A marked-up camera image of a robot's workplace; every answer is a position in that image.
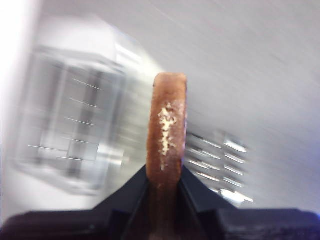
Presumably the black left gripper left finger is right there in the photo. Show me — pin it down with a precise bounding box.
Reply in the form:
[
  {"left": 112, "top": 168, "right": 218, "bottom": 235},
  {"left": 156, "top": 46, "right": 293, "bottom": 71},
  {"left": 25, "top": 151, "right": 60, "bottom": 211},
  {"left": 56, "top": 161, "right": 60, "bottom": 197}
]
[{"left": 0, "top": 165, "right": 153, "bottom": 240}]

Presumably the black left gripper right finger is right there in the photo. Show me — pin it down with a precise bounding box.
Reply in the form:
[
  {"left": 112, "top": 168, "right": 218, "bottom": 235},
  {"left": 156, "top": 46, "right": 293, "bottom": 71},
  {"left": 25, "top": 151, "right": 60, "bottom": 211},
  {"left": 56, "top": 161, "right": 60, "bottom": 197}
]
[{"left": 176, "top": 165, "right": 320, "bottom": 240}]

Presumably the brown wholegrain bread slice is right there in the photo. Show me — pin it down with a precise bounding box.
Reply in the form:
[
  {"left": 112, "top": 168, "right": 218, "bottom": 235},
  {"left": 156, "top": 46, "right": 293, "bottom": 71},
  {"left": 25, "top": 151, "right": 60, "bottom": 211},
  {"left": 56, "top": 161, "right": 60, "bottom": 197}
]
[{"left": 145, "top": 72, "right": 188, "bottom": 240}]

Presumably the steel toast rack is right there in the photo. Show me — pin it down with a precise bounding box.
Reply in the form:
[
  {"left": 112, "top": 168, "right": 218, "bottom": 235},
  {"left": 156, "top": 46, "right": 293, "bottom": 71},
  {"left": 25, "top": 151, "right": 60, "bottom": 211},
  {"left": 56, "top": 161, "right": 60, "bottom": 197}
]
[{"left": 186, "top": 129, "right": 255, "bottom": 207}]

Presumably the cream steel toaster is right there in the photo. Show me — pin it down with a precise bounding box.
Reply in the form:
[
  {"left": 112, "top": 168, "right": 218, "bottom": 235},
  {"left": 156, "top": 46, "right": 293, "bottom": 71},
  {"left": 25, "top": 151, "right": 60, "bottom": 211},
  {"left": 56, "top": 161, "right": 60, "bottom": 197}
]
[{"left": 13, "top": 46, "right": 126, "bottom": 197}]

